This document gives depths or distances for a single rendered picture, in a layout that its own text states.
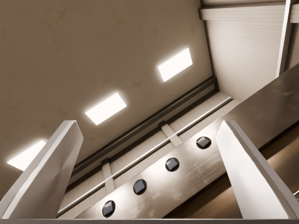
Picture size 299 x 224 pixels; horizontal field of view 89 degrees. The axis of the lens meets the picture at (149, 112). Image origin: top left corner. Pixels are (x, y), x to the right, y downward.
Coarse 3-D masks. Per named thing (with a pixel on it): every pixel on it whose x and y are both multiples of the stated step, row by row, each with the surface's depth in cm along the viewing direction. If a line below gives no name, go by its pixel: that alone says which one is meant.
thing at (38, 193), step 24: (72, 120) 10; (48, 144) 8; (72, 144) 10; (48, 168) 8; (72, 168) 10; (24, 192) 6; (48, 192) 8; (0, 216) 5; (24, 216) 6; (48, 216) 8
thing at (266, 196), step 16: (224, 128) 10; (240, 128) 9; (224, 144) 10; (240, 144) 8; (224, 160) 10; (240, 160) 8; (256, 160) 7; (240, 176) 8; (256, 176) 7; (272, 176) 7; (240, 192) 8; (256, 192) 7; (272, 192) 6; (288, 192) 6; (240, 208) 8; (256, 208) 7; (272, 208) 6; (288, 208) 6
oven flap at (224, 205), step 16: (272, 144) 59; (288, 144) 56; (272, 160) 54; (288, 160) 51; (288, 176) 47; (208, 192) 57; (224, 192) 54; (192, 208) 55; (208, 208) 52; (224, 208) 49
